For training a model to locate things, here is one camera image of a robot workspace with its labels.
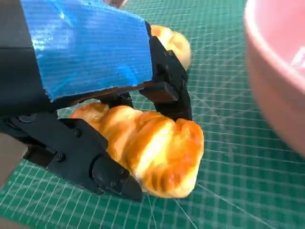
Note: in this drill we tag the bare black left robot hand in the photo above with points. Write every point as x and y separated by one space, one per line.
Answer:
83 47

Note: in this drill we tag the round toy bread bun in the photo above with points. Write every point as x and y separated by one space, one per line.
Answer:
176 45

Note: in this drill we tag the braided toy bread loaf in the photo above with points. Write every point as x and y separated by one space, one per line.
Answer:
162 152

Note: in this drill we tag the pink bowl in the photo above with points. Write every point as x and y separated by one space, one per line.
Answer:
274 59

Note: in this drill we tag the green cutting mat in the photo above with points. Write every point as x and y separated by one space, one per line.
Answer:
226 167

